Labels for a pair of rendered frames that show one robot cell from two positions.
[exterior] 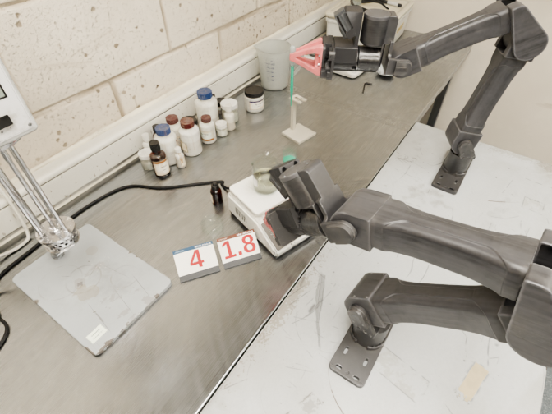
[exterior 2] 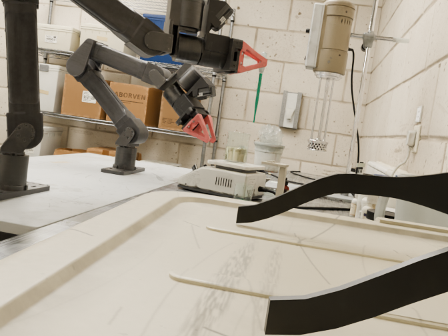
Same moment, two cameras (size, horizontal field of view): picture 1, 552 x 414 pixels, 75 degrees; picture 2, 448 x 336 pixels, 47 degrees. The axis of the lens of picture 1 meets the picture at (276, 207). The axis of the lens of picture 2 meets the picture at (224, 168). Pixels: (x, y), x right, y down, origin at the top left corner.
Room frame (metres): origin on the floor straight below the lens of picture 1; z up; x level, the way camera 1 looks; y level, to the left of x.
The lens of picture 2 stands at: (1.84, -0.56, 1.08)
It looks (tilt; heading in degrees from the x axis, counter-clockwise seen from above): 5 degrees down; 155
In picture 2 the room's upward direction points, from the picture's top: 8 degrees clockwise
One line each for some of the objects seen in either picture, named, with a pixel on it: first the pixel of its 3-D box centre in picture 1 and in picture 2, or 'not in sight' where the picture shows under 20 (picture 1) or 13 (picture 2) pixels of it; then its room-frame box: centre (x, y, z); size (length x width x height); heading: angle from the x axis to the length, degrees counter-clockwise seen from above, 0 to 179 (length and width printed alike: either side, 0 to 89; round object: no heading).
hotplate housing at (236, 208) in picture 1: (269, 209); (225, 179); (0.62, 0.02, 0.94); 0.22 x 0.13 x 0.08; 39
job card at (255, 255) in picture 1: (239, 248); not in sight; (0.51, 0.08, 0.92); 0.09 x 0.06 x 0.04; 111
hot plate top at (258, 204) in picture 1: (260, 191); (237, 165); (0.63, 0.04, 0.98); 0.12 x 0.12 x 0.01; 38
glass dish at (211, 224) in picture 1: (211, 224); (266, 192); (0.59, 0.16, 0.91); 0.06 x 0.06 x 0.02
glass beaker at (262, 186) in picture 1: (265, 175); (237, 148); (0.65, 0.02, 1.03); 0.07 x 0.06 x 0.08; 169
